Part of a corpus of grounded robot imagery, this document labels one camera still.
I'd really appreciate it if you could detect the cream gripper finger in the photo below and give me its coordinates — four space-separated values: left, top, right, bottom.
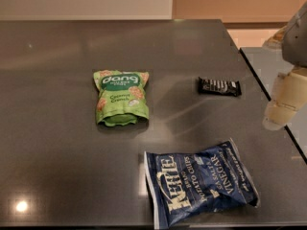
263 66 307 130
263 27 286 50

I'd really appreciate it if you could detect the blue Kettle chip bag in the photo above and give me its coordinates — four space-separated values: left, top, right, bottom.
144 139 260 230

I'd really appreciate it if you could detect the green Dang rice chip bag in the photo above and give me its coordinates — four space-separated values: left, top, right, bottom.
93 70 150 127

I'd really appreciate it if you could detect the black candy bar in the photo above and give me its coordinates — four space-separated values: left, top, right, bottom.
198 78 242 97

